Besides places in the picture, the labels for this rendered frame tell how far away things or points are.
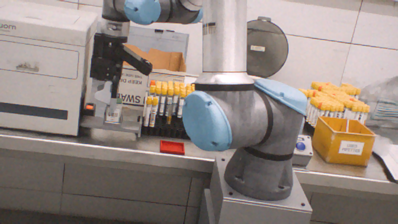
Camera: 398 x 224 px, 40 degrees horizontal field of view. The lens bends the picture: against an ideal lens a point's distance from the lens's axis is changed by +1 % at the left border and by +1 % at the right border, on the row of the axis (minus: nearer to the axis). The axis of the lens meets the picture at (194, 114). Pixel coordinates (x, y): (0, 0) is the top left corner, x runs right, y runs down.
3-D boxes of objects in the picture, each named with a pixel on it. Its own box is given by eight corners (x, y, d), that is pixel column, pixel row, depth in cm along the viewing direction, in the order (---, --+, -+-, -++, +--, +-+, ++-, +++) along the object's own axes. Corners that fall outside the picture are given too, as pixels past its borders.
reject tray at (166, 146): (159, 152, 146) (160, 149, 146) (160, 142, 152) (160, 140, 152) (184, 154, 147) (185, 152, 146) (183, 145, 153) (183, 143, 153)
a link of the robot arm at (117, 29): (131, 18, 145) (129, 24, 137) (129, 35, 146) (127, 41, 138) (102, 14, 144) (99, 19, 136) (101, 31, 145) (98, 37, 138)
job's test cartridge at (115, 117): (104, 124, 148) (106, 103, 146) (106, 118, 152) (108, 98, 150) (119, 126, 148) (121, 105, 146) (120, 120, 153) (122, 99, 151)
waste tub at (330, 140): (325, 163, 157) (333, 131, 154) (310, 144, 170) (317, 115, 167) (368, 167, 160) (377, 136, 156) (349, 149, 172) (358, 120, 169)
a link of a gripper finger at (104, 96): (92, 112, 146) (96, 78, 145) (115, 115, 147) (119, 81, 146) (92, 113, 143) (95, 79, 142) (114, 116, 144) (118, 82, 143)
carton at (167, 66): (105, 106, 174) (109, 61, 169) (112, 82, 201) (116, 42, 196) (180, 115, 177) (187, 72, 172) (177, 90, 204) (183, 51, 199)
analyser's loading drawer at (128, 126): (64, 128, 146) (66, 109, 145) (68, 120, 153) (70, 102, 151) (140, 137, 149) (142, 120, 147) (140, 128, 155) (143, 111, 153)
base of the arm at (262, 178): (292, 207, 112) (304, 165, 108) (221, 190, 113) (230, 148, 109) (289, 175, 126) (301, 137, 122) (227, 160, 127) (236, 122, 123)
